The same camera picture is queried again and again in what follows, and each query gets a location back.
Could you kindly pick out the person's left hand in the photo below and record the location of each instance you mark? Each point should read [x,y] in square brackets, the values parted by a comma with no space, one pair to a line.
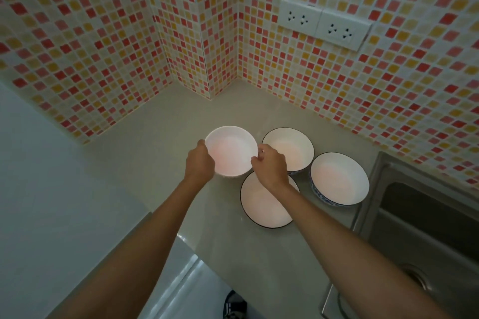
[198,165]

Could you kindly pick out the person's right hand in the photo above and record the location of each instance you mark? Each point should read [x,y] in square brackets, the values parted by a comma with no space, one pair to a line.
[270,169]

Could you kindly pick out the person's left thumb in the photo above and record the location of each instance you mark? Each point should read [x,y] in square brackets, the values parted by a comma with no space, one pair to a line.
[207,146]

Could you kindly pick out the person's right thumb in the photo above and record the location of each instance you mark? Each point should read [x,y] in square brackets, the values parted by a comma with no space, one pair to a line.
[256,162]

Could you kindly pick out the plain white bowl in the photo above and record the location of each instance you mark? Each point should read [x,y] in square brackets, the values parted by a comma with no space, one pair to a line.
[232,150]

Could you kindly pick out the person's left forearm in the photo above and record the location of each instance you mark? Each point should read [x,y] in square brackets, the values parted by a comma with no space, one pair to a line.
[134,247]

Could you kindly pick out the person's right forearm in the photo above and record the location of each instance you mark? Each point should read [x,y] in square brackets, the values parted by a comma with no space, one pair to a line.
[348,255]

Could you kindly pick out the white bowl with dark rim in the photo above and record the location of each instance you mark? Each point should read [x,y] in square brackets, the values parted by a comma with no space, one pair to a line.
[290,148]
[262,206]

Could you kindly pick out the white bowl with blue pattern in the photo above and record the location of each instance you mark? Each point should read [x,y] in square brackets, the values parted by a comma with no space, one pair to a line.
[338,178]

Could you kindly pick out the white cabinet door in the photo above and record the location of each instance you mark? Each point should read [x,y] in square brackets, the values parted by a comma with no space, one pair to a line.
[187,285]

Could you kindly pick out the person's black shoe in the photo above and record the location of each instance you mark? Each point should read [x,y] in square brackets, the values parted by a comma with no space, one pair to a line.
[235,305]

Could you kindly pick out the stainless steel sink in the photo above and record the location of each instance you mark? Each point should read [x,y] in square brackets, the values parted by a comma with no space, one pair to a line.
[423,232]

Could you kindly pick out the white double wall socket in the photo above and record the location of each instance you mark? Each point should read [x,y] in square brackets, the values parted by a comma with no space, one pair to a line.
[299,16]
[343,31]

